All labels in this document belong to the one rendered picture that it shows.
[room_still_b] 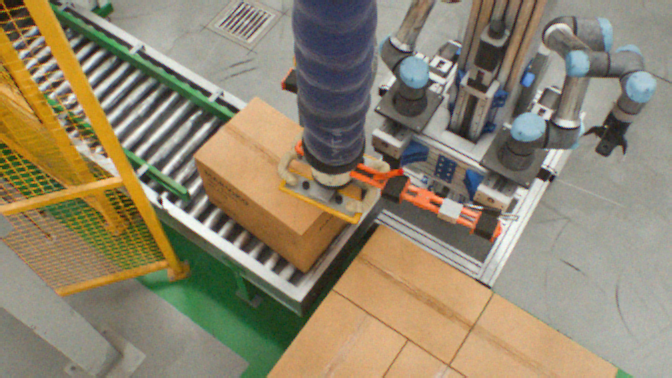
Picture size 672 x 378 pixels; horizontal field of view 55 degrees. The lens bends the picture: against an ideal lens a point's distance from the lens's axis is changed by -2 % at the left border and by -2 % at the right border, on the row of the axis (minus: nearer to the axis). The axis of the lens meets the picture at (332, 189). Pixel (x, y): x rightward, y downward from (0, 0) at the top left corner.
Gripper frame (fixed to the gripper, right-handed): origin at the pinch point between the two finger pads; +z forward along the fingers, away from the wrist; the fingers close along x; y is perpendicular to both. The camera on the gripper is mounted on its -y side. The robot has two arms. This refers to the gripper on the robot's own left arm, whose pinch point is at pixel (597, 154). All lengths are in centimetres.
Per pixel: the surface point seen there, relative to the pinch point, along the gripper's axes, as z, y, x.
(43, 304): 58, -130, 148
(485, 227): 27.7, -28.0, 20.4
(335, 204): 41, -43, 73
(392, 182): 28, -29, 57
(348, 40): -46, -39, 72
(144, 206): 73, -73, 151
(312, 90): -23, -43, 81
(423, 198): 29, -29, 44
